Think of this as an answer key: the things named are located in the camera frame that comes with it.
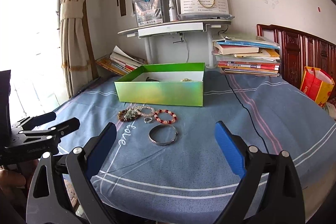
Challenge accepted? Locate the red bead bracelet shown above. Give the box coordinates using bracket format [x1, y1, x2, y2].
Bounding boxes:
[153, 109, 178, 125]

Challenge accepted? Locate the person's left hand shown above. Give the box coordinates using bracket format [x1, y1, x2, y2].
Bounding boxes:
[1, 159, 39, 207]

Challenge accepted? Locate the white bed desk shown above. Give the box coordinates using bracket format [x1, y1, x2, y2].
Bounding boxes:
[117, 16, 234, 68]

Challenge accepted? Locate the white spray bottle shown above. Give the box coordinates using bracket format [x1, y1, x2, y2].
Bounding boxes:
[169, 0, 178, 22]

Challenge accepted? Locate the green cardboard box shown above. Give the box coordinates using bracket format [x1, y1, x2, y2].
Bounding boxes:
[114, 63, 205, 107]

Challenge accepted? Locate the silver metal bangle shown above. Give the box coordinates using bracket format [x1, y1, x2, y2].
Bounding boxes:
[149, 124, 179, 146]

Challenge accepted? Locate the red yellow shopping bag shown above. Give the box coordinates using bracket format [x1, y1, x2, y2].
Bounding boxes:
[300, 67, 335, 107]

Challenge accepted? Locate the pink crystal bead bracelet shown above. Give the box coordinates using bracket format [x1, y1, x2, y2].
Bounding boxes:
[135, 105, 156, 118]

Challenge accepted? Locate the black cylindrical object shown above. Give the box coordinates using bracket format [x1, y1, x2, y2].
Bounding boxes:
[146, 77, 159, 82]

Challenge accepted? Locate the red wooden headboard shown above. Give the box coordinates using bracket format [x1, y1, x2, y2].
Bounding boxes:
[256, 24, 335, 88]

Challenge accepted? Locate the black cable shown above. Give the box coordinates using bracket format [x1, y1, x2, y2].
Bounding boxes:
[223, 73, 270, 155]

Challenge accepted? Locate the right stack of books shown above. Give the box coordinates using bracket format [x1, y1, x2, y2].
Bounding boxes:
[212, 34, 281, 77]

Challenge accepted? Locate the grey flat folder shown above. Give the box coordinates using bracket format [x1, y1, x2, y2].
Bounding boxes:
[178, 12, 235, 20]

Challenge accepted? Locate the blue striped bed sheet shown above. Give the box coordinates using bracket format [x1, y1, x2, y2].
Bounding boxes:
[56, 71, 335, 223]

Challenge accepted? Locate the left leaning pile of books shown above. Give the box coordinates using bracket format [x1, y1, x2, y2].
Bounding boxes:
[96, 46, 147, 76]

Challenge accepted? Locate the clear plastic pen box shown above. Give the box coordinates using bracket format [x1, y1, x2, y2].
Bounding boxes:
[132, 0, 165, 27]

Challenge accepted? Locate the beige curtain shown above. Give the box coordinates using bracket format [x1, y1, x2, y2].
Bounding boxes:
[59, 0, 93, 97]

